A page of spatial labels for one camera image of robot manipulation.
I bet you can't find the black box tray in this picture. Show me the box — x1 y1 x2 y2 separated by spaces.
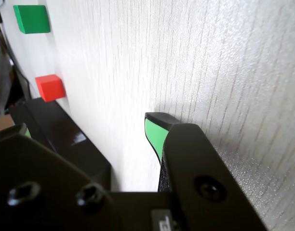
9 98 97 186

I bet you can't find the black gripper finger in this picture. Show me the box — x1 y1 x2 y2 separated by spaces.
144 112 270 231
0 122 119 231

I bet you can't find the red wooden cube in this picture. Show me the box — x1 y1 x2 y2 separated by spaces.
35 74 67 103

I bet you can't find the green wooden cube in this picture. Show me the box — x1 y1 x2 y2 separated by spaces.
13 5 51 34

